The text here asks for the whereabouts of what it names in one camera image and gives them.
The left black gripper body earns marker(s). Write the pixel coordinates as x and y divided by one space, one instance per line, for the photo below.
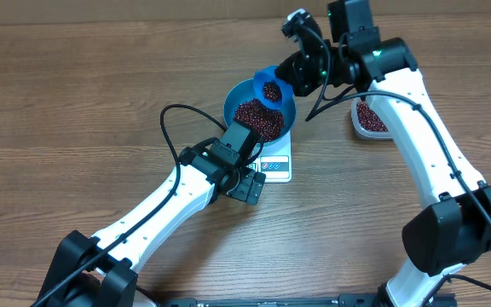
246 184

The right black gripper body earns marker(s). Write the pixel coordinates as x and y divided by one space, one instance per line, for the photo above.
312 78

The blue plastic measuring scoop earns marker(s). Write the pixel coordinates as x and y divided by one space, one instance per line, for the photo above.
267 75

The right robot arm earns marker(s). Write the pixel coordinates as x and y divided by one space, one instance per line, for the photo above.
453 228

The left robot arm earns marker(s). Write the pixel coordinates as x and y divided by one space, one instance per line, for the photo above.
102 270

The white digital kitchen scale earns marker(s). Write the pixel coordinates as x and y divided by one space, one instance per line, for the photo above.
275 160

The blue metal bowl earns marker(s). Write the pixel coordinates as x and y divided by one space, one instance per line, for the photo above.
243 92

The red adzuki beans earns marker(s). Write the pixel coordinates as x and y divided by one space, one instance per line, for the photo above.
267 122

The clear plastic food container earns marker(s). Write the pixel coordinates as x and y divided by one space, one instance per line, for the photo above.
360 131

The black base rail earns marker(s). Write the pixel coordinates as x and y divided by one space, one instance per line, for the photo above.
343 300

